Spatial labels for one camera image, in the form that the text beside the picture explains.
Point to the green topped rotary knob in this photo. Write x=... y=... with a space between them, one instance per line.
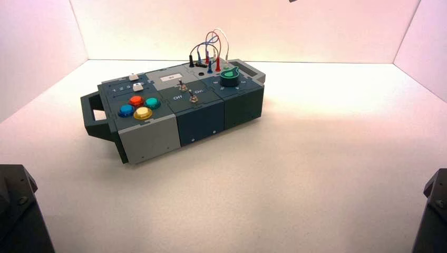
x=229 y=79

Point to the red banana plug lead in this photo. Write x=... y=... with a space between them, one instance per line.
x=218 y=66

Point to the black banana plug lead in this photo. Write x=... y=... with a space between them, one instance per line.
x=191 y=62

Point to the white rectangular label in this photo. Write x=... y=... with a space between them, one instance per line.
x=171 y=77

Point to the grey and blue control box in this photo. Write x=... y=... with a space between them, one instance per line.
x=199 y=122

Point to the teal round push button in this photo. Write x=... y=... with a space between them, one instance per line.
x=152 y=103

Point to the red round push button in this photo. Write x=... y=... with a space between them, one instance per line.
x=136 y=101

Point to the yellow round push button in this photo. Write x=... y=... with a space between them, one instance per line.
x=143 y=113

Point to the blue round push button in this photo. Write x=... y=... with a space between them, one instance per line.
x=126 y=110

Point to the metal toggle switch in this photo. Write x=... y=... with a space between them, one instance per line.
x=182 y=87
x=193 y=99

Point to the white square key switch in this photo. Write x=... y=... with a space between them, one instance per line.
x=133 y=77
x=138 y=87

